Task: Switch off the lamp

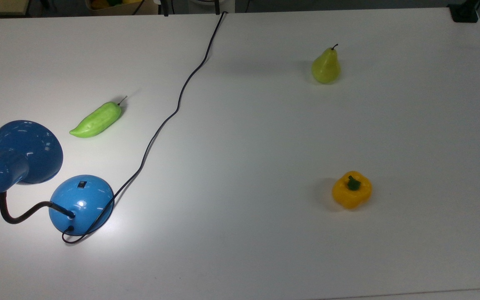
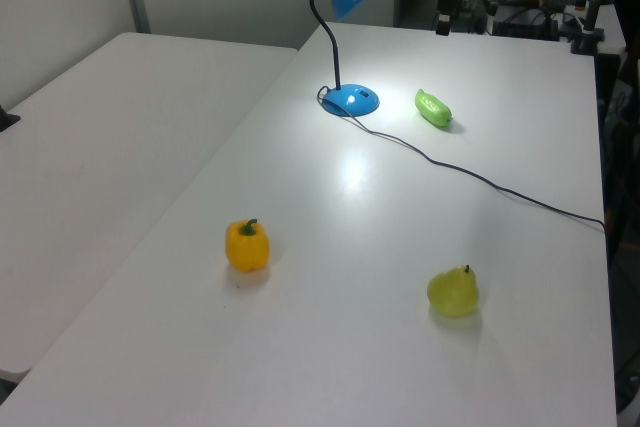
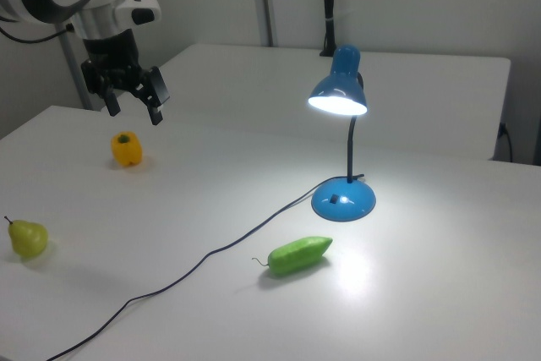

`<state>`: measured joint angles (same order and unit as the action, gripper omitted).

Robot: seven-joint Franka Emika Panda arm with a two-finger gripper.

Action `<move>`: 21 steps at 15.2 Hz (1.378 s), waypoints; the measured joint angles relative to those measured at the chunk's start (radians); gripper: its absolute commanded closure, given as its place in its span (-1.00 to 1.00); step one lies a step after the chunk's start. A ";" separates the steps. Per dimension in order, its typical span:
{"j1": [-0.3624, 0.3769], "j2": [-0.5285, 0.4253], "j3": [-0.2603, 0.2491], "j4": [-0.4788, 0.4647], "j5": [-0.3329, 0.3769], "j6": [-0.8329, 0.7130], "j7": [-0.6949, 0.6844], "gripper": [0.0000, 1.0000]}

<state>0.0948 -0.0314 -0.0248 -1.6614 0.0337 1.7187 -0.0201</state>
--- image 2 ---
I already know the blue desk lamp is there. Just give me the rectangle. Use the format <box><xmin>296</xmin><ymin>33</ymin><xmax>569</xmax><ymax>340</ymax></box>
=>
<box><xmin>309</xmin><ymin>0</ymin><xmax>381</xmax><ymax>119</ymax></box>

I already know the green chili pepper toy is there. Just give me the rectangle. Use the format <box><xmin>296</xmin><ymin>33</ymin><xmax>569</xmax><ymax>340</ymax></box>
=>
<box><xmin>413</xmin><ymin>88</ymin><xmax>455</xmax><ymax>129</ymax></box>

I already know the black equipment box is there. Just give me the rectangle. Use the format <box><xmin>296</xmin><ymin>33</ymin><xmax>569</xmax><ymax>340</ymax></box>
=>
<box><xmin>492</xmin><ymin>5</ymin><xmax>560</xmax><ymax>41</ymax></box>

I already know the green pear toy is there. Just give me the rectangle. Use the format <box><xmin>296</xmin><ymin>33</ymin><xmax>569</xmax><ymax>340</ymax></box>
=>
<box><xmin>426</xmin><ymin>264</ymin><xmax>481</xmax><ymax>319</ymax></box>

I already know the yellow bell pepper toy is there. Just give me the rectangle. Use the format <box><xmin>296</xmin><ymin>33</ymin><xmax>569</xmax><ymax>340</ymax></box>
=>
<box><xmin>224</xmin><ymin>218</ymin><xmax>271</xmax><ymax>274</ymax></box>

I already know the white side table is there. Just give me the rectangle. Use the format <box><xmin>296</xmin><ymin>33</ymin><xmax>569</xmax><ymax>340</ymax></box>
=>
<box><xmin>0</xmin><ymin>31</ymin><xmax>301</xmax><ymax>383</ymax></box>

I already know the black lamp power cable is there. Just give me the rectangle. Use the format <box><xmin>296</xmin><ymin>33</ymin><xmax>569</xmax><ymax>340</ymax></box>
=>
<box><xmin>316</xmin><ymin>85</ymin><xmax>607</xmax><ymax>233</ymax></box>

